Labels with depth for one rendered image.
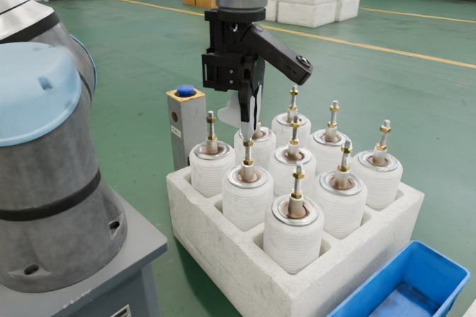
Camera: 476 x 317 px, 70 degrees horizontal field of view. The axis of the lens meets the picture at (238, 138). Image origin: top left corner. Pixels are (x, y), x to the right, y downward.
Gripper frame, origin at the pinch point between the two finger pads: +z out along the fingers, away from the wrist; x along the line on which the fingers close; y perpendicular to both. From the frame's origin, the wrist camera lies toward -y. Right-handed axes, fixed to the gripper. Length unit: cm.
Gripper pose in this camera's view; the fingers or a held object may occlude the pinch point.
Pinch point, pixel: (251, 132)
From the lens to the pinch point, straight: 58.6
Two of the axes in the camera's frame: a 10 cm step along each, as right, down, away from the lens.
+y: -9.5, -1.6, 2.8
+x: -3.3, 4.6, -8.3
